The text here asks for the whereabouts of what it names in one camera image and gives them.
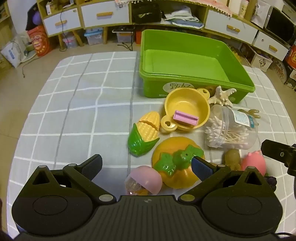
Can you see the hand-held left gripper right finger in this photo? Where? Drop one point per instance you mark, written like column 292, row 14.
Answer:
column 202, row 169

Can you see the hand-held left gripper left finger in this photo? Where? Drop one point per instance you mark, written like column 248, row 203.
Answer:
column 92, row 165

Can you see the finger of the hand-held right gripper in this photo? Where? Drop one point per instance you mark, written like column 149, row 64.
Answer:
column 292, row 169
column 269, row 147

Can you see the pink pig toy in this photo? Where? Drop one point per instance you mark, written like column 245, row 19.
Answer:
column 253, row 162

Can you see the purple toy grapes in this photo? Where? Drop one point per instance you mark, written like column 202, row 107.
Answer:
column 270, row 182

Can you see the olive rubber figure toy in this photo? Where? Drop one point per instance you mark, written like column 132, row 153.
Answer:
column 232, row 157

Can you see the orange toy persimmon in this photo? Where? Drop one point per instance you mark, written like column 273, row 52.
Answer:
column 171, row 146

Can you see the clear cotton swab jar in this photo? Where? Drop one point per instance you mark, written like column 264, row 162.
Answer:
column 231, row 129

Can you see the pink clear capsule ball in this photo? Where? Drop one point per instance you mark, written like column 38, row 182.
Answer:
column 148, row 178

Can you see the pink toy block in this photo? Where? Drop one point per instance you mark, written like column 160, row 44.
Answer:
column 182, row 115

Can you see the toy corn cob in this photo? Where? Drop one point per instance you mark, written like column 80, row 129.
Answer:
column 145, row 132

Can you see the green plastic storage bin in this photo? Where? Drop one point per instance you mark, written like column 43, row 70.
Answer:
column 185, row 62

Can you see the amber rubber octopus toy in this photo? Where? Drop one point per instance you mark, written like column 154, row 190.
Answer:
column 251, row 113

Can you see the grey checked tablecloth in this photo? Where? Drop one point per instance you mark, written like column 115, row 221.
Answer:
column 81, row 104

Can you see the yellow toy pot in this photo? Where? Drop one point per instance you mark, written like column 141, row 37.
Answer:
column 185, row 99

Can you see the white starfish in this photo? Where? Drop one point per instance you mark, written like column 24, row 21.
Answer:
column 219, row 95

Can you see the white perforated box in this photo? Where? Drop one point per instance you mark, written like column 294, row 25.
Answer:
column 261, row 60

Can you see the black appliance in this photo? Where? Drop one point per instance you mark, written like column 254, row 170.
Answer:
column 279, row 25

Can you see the clear storage box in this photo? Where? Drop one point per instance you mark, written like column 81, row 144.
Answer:
column 123, row 37
column 69, row 40

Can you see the clear box blue lid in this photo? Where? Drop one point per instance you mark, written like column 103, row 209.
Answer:
column 93, row 37

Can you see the orange paper bag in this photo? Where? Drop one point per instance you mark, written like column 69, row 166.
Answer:
column 39, row 41

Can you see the white plastic bag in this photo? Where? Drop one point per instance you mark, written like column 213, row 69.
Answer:
column 12, row 51

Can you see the wooden cabinet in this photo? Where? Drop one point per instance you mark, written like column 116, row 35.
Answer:
column 80, row 14

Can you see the pile of folded cloths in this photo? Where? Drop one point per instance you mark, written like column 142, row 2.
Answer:
column 182, row 17

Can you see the black bag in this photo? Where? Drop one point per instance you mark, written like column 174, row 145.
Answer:
column 146, row 12

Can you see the pink lace cabinet cloth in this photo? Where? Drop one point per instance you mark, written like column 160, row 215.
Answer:
column 185, row 3

